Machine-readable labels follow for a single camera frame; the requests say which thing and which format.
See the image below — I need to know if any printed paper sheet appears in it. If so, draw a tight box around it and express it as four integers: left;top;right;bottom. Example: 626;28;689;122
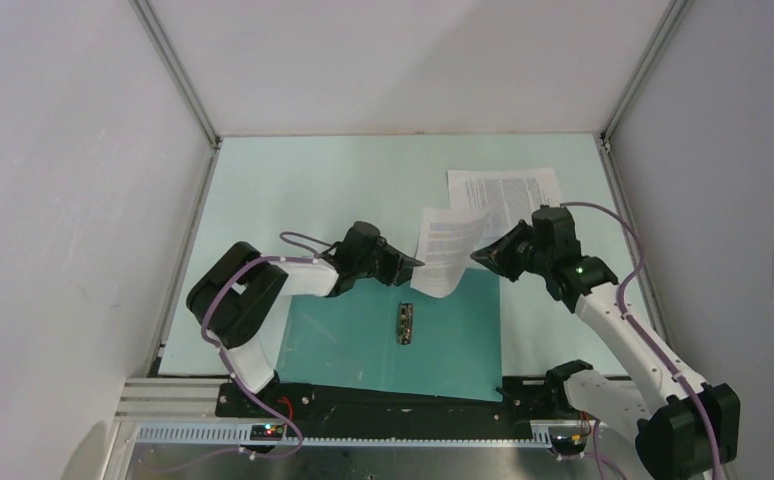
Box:
410;208;489;298
447;168;562;241

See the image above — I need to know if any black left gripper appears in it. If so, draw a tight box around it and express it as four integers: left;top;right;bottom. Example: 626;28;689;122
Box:
354;239;423;287

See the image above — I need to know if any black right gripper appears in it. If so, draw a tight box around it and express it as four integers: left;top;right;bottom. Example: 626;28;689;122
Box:
470;220;551;283

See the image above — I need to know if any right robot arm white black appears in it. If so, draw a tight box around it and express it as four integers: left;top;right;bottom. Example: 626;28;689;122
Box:
470;205;741;479

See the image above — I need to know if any metal folder clip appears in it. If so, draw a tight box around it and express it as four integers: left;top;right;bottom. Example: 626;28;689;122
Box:
396;303;414;345

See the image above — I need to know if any aluminium frame post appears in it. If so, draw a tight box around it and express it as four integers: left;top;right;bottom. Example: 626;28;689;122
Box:
598;0;693;150
128;0;221;148

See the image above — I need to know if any aluminium frame post right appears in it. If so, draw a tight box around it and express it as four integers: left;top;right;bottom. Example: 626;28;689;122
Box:
598;0;693;150

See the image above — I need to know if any white slotted cable duct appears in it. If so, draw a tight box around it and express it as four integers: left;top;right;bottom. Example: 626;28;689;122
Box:
135;422;552;449

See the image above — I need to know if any teal file folder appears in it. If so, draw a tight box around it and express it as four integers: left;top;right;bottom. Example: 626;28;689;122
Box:
276;269;503;400

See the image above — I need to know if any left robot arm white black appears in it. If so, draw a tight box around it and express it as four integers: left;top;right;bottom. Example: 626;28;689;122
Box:
186;221;424;417

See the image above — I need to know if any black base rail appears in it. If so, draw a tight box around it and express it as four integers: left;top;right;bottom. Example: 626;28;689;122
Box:
214;375;610;442

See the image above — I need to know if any aluminium frame post left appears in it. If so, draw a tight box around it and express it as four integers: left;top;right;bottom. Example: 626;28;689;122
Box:
128;0;221;148

